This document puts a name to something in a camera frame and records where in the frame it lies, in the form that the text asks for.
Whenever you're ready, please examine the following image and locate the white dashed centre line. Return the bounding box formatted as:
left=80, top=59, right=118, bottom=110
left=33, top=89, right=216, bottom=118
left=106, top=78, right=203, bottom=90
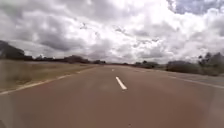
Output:
left=111, top=68, right=128, bottom=91

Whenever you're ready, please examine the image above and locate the distant row of trees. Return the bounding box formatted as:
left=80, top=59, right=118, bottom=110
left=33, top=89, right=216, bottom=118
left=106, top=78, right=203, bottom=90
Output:
left=0, top=39, right=224, bottom=76

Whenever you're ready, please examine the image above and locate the reddish brown asphalt road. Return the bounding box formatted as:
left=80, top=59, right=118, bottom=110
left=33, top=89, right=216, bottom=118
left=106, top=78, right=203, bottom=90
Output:
left=0, top=64, right=224, bottom=128

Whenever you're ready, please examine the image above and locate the white road edge line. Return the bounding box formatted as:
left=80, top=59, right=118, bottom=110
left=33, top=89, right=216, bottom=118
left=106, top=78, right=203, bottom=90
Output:
left=0, top=66, right=98, bottom=96

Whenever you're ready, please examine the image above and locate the dry grass verge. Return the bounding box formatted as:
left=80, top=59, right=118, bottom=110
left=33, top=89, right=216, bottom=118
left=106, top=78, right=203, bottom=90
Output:
left=0, top=59, right=98, bottom=91

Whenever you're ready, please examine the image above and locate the grass verge with bushes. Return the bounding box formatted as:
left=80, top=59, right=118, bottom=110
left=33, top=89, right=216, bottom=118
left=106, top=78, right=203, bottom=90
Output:
left=133, top=63, right=224, bottom=80

